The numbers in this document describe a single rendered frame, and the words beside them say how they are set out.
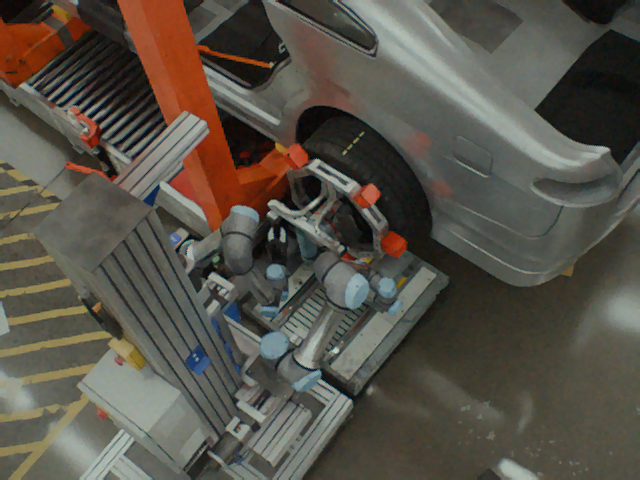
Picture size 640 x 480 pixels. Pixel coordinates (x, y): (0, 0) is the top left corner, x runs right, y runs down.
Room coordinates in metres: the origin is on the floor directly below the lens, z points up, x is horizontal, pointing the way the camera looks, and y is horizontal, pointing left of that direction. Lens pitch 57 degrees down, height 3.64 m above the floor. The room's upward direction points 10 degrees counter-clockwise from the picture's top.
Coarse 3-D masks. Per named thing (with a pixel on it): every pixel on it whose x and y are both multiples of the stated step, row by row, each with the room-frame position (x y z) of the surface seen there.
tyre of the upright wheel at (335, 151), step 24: (336, 120) 2.21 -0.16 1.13; (360, 120) 2.15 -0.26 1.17; (312, 144) 2.10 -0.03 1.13; (336, 144) 2.04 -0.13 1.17; (360, 144) 2.01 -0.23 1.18; (384, 144) 2.00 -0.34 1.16; (360, 168) 1.90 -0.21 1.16; (384, 168) 1.90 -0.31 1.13; (408, 168) 1.91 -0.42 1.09; (384, 192) 1.80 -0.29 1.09; (408, 192) 1.82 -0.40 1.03; (408, 216) 1.76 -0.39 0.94; (360, 240) 1.90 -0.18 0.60
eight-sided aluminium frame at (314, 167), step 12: (312, 168) 1.98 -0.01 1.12; (324, 168) 1.97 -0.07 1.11; (288, 180) 2.10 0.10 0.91; (300, 180) 2.10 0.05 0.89; (324, 180) 1.92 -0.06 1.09; (336, 180) 1.89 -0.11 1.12; (348, 180) 1.88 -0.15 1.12; (300, 192) 2.11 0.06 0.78; (348, 192) 1.82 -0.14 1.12; (300, 204) 2.07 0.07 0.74; (384, 216) 1.75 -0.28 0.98; (372, 228) 1.72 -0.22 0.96; (384, 228) 1.72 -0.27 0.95; (336, 240) 1.91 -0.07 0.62; (348, 252) 1.85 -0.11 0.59; (360, 252) 1.79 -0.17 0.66; (372, 252) 1.74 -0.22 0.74; (384, 252) 1.71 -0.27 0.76
